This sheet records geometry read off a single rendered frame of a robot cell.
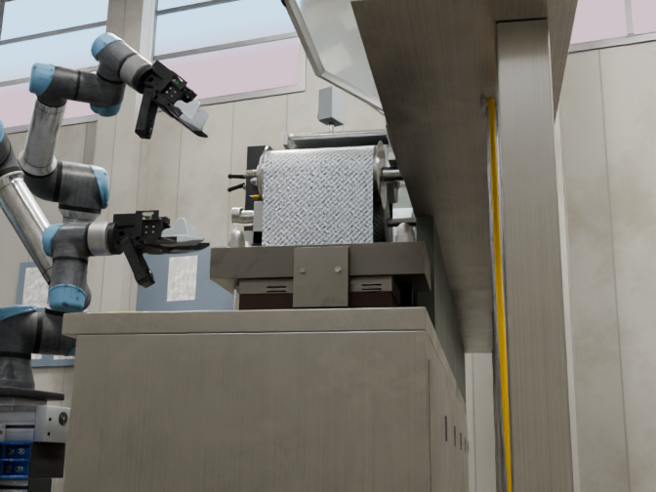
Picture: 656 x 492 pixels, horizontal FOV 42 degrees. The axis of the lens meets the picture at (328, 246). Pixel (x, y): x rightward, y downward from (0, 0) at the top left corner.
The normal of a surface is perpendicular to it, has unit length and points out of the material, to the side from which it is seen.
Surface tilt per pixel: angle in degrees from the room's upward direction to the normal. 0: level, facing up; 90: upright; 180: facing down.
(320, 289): 90
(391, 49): 180
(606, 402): 90
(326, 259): 90
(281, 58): 90
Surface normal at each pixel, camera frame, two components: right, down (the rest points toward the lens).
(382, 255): -0.18, -0.25
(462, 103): -0.01, 0.97
